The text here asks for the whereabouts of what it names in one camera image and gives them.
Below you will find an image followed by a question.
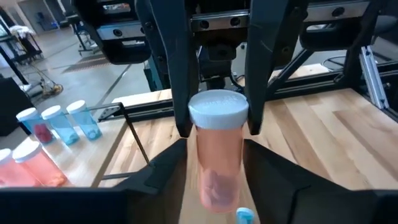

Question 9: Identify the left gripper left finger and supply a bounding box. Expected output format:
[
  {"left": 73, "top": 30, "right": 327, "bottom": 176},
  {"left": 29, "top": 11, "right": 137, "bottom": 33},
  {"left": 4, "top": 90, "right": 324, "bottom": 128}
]
[{"left": 113, "top": 138, "right": 189, "bottom": 224}]

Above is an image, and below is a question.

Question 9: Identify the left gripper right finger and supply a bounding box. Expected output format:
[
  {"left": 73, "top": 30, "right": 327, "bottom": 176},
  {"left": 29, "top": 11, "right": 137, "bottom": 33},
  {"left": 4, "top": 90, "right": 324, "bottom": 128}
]
[{"left": 243, "top": 138, "right": 357, "bottom": 224}]

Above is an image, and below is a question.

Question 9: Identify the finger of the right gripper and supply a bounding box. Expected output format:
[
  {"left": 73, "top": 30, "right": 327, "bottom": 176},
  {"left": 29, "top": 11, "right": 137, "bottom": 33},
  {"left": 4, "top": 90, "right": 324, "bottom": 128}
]
[
  {"left": 244, "top": 0, "right": 309, "bottom": 136},
  {"left": 135, "top": 0, "right": 200, "bottom": 139}
]

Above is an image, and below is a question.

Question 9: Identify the red translucent medicine bottle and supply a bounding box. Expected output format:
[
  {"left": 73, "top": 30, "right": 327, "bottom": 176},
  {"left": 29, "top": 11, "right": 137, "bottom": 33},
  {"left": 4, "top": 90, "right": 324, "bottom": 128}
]
[
  {"left": 0, "top": 148, "right": 35, "bottom": 187},
  {"left": 188, "top": 89, "right": 249, "bottom": 215},
  {"left": 11, "top": 140, "right": 68, "bottom": 187}
]

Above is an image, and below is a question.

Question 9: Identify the blue translucent medicine bottle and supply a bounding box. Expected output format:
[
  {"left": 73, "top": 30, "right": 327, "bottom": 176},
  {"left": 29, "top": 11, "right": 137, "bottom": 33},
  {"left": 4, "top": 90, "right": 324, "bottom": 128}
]
[
  {"left": 15, "top": 107, "right": 56, "bottom": 146},
  {"left": 66, "top": 99, "right": 103, "bottom": 141},
  {"left": 40, "top": 105, "right": 81, "bottom": 146},
  {"left": 235, "top": 207, "right": 256, "bottom": 224}
]

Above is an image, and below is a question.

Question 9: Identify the blue-grey metal cart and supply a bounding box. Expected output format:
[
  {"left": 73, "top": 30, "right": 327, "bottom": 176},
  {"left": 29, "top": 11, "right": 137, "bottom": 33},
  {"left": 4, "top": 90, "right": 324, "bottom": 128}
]
[{"left": 143, "top": 55, "right": 172, "bottom": 93}]

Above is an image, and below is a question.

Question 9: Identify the dark floor mat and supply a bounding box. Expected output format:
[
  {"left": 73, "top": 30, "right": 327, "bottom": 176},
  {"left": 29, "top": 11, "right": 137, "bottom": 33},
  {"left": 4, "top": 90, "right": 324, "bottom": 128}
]
[{"left": 62, "top": 53, "right": 111, "bottom": 75}]

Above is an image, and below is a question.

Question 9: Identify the black wheeled cart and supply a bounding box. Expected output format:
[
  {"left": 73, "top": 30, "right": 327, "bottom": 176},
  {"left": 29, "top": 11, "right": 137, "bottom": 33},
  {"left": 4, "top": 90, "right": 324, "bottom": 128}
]
[{"left": 0, "top": 6, "right": 44, "bottom": 65}]

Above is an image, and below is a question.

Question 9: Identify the black box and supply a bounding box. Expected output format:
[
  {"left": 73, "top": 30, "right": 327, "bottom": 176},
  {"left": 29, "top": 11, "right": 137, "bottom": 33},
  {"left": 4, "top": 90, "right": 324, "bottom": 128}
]
[{"left": 0, "top": 77, "right": 34, "bottom": 137}]

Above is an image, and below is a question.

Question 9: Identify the silver aluminium extrusion post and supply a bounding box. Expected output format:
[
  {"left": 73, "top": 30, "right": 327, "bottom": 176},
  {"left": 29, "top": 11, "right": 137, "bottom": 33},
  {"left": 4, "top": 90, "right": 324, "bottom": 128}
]
[{"left": 359, "top": 45, "right": 390, "bottom": 110}]

